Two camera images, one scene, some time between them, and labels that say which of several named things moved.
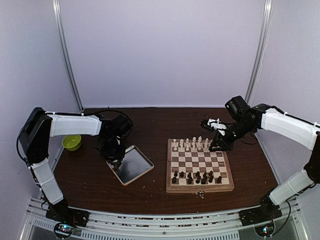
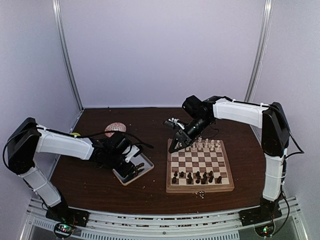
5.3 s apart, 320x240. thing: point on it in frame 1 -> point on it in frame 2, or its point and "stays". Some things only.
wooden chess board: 192,168 stays
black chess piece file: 211,177 stays
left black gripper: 119,156 -> 129,169
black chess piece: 198,177 stays
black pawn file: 197,175 stays
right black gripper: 219,140 -> 184,138
